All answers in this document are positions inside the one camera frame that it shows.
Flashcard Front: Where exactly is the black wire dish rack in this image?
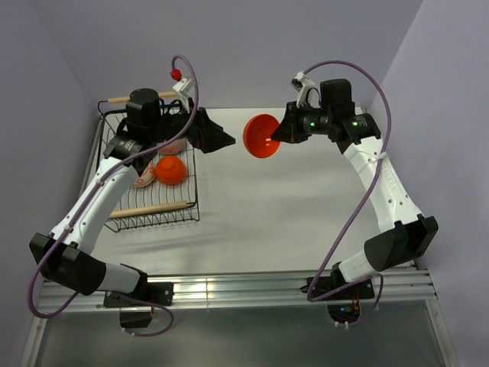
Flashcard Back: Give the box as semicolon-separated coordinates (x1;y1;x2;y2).
89;100;200;232

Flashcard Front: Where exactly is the near wooden rack handle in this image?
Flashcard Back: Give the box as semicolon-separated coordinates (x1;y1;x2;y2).
108;201;188;219

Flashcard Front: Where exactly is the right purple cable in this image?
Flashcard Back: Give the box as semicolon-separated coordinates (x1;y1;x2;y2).
303;60;393;328

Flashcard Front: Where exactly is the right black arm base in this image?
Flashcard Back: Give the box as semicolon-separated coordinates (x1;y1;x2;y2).
300;275;375;325

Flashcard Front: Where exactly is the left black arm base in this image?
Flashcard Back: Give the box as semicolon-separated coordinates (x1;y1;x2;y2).
102;282;175;336

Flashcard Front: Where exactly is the wooden rack handle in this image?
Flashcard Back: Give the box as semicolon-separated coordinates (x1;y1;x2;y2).
107;89;176;103
108;201;188;219

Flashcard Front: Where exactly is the purple cable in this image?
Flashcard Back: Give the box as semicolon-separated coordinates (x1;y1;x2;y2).
28;55;199;337
303;60;393;328

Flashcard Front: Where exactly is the plain orange bowl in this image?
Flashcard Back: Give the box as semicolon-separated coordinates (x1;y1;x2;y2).
243;114;280;159
155;155;186;186

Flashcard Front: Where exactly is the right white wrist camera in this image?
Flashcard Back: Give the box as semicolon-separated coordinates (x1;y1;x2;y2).
290;71;318;108

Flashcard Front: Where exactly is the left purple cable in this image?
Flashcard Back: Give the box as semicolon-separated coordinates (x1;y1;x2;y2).
28;55;199;337

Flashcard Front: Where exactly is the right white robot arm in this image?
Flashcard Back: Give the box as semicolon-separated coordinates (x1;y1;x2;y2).
270;73;439;298

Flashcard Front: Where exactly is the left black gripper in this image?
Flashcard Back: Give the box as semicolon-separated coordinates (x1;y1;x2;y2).
147;97;235;153

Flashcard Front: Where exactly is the far wooden rack handle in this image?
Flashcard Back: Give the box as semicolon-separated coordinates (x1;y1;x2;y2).
107;89;176;103

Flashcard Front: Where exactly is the orange white patterned bowl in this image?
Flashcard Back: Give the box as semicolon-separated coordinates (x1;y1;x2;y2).
131;163;155;188

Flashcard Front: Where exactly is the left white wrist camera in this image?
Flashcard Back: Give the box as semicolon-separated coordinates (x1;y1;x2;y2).
170;69;194;113

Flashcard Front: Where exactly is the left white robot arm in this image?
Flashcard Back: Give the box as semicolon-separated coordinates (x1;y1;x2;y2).
29;89;235;305

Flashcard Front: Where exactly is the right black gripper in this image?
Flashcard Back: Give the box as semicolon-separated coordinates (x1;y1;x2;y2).
272;99;333;144

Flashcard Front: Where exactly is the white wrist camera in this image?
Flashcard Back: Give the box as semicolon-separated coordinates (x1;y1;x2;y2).
290;71;318;108
170;69;194;113

